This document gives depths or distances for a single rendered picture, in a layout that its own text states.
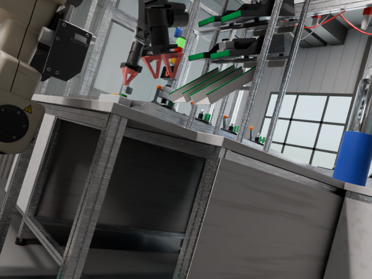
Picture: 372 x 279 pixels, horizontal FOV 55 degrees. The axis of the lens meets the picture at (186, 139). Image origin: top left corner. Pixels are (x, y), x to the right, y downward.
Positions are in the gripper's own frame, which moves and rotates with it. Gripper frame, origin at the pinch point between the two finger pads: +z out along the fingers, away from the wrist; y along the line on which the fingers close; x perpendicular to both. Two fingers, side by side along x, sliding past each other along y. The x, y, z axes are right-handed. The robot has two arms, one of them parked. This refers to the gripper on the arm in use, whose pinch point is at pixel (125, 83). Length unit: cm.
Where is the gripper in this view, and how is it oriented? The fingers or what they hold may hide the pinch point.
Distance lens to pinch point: 169.0
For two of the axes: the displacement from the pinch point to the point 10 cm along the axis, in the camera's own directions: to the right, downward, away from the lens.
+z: -2.9, 9.5, -0.8
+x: -7.3, -2.7, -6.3
